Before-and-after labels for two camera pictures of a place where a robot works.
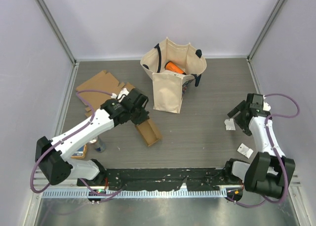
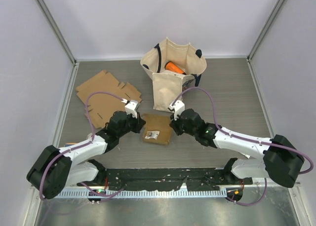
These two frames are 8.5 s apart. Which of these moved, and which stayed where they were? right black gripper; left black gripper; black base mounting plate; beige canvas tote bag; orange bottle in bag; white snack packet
Moved: white snack packet; right black gripper; left black gripper
Stayed: black base mounting plate; beige canvas tote bag; orange bottle in bag
